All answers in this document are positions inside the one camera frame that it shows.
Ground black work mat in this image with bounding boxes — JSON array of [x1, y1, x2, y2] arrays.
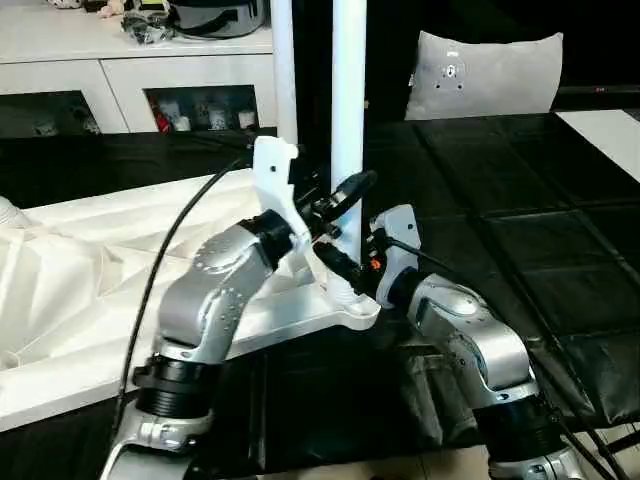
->
[[0, 110, 640, 471]]

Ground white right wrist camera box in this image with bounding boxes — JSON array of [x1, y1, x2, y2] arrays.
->
[[372, 205, 421, 276]]

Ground white plastic table top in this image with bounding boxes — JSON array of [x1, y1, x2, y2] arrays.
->
[[0, 165, 383, 433]]

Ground grey cushion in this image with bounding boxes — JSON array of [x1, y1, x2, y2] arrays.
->
[[405, 30, 565, 121]]

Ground white board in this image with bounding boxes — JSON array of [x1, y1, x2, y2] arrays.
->
[[555, 108, 640, 181]]

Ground white plastic table leg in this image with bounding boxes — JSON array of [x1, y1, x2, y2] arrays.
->
[[0, 193, 31, 233], [328, 0, 368, 296], [270, 0, 301, 151]]

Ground black cabinet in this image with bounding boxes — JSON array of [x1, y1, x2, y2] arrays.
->
[[275, 0, 421, 126]]

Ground white cabinet with glass doors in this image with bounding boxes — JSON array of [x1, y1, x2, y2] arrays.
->
[[0, 10, 279, 136]]

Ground dark gear on cabinet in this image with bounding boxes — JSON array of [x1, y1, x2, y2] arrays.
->
[[120, 0, 271, 43]]

